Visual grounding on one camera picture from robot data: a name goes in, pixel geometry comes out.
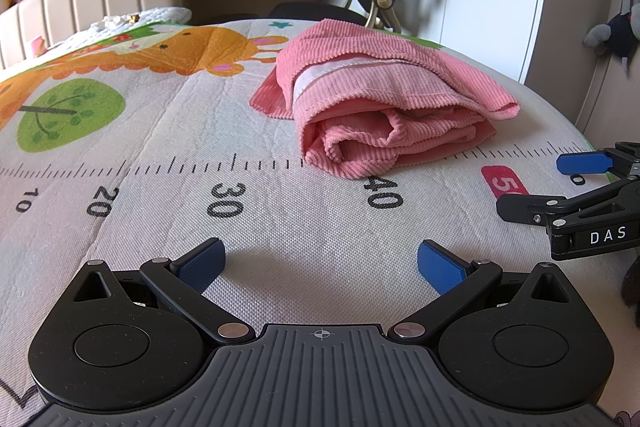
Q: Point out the beige padded headboard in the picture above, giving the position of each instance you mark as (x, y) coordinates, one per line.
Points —
(100, 2)

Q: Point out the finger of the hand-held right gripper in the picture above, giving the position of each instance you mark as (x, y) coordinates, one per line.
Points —
(582, 163)
(525, 208)

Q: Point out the printed giraffe play mat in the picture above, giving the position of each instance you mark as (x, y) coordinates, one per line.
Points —
(200, 147)

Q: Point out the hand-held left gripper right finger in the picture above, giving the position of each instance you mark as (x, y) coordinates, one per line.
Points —
(442, 266)

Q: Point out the small pink object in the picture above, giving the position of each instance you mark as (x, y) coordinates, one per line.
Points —
(37, 46)

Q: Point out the grey plush toy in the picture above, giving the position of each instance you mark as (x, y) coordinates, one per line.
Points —
(620, 32)

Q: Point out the pink ribbed garment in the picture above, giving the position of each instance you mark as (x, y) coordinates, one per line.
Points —
(380, 107)

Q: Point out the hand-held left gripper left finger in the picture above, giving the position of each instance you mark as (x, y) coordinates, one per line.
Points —
(202, 264)

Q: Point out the white quilted pillow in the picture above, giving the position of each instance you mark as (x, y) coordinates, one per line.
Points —
(160, 14)

